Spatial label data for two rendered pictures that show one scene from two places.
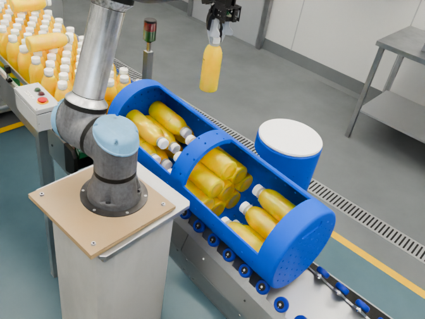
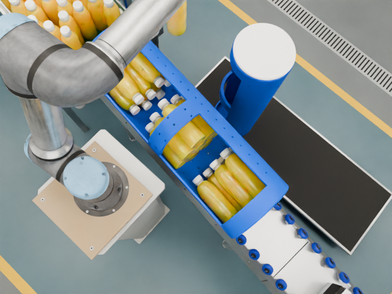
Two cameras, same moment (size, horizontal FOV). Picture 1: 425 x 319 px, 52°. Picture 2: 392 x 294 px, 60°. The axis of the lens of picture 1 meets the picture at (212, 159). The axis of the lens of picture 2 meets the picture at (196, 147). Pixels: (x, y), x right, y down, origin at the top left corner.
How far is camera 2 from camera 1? 0.85 m
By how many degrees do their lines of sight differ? 39
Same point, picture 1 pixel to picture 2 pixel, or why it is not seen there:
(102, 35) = (40, 116)
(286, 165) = (258, 85)
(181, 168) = (156, 144)
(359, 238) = (330, 68)
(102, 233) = (97, 235)
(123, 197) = (107, 204)
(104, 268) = not seen: hidden behind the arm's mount
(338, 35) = not seen: outside the picture
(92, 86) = (50, 144)
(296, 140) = (270, 56)
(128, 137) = (97, 187)
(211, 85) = (178, 30)
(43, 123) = not seen: hidden behind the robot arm
